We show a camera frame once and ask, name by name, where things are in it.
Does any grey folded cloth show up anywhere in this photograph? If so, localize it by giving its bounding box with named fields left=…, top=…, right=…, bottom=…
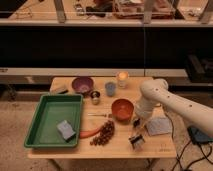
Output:
left=146, top=117, right=172, bottom=136

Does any bunch of dark grapes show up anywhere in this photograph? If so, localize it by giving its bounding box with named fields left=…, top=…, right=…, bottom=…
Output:
left=90, top=120, right=115, bottom=146

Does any black cable on floor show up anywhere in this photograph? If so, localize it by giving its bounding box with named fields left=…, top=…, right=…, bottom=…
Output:
left=164, top=112, right=213, bottom=171

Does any orange carrot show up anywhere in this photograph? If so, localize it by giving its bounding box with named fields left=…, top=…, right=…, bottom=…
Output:
left=79, top=127, right=101, bottom=139

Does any black handled brush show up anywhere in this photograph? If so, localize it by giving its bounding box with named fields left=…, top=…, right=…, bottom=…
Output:
left=128, top=118, right=146, bottom=150

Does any glass jar candle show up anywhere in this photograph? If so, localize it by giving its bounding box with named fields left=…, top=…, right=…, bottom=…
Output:
left=116, top=71, right=129, bottom=88

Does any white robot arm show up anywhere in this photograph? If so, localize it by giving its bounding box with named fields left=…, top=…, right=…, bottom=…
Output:
left=134, top=79, right=213, bottom=138

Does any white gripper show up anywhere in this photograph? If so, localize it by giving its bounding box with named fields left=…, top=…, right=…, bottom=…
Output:
left=133, top=107, right=153, bottom=129

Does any green plastic tray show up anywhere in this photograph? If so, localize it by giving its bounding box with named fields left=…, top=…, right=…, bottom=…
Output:
left=24, top=94, right=83, bottom=148

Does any purple bowl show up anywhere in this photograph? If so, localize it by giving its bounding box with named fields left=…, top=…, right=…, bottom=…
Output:
left=71, top=76, right=94, bottom=94

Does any small metal fork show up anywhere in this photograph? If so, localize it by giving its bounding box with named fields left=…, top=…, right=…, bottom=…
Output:
left=87, top=113, right=112, bottom=118

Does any wooden table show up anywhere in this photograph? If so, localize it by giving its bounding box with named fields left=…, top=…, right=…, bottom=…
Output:
left=28, top=77, right=176, bottom=165

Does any small metal cup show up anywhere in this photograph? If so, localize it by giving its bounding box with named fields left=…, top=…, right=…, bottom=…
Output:
left=90, top=91, right=100, bottom=105

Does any grey blue sponge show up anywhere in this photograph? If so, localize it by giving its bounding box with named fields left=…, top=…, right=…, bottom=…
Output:
left=57, top=120, right=76, bottom=140

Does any orange bowl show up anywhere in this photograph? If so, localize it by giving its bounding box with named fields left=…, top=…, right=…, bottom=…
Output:
left=111, top=99, right=134, bottom=121

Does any black power adapter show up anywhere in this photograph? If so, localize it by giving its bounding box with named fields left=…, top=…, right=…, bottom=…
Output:
left=187, top=126, right=213, bottom=145

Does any blue cup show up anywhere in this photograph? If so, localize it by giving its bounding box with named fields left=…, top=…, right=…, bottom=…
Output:
left=105, top=82, right=116, bottom=97

